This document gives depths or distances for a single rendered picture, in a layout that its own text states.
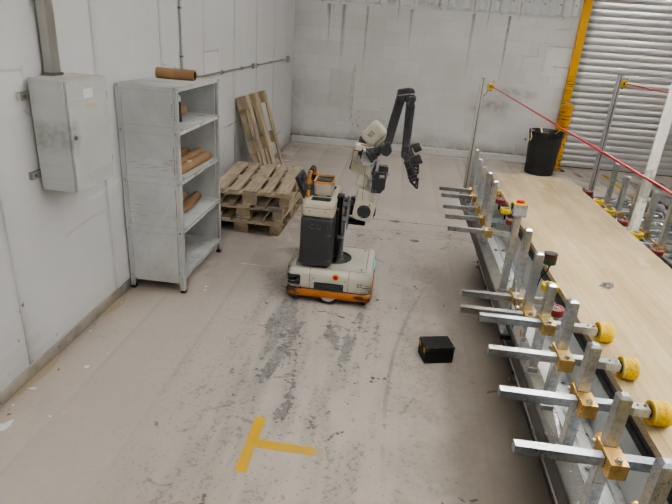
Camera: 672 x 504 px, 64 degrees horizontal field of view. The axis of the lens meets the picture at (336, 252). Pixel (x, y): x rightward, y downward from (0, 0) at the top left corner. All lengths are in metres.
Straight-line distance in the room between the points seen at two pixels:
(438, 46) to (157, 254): 6.93
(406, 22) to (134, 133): 6.69
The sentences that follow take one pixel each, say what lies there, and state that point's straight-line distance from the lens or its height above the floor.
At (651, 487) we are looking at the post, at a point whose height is 1.07.
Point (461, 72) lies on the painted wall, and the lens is 10.02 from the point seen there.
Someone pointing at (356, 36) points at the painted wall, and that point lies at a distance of 9.99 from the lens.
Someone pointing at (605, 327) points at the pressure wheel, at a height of 0.97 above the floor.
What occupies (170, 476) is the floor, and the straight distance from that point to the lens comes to 2.83.
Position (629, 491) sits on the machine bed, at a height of 0.66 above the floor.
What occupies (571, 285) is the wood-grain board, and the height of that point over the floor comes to 0.90.
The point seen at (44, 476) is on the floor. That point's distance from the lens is 2.99.
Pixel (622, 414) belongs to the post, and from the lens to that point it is 1.69.
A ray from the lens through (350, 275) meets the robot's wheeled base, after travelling 4.08.
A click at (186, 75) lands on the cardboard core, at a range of 4.43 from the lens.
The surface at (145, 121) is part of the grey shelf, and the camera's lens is 4.04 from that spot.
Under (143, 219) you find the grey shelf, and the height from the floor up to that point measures 0.58.
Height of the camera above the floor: 1.99
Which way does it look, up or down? 23 degrees down
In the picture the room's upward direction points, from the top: 4 degrees clockwise
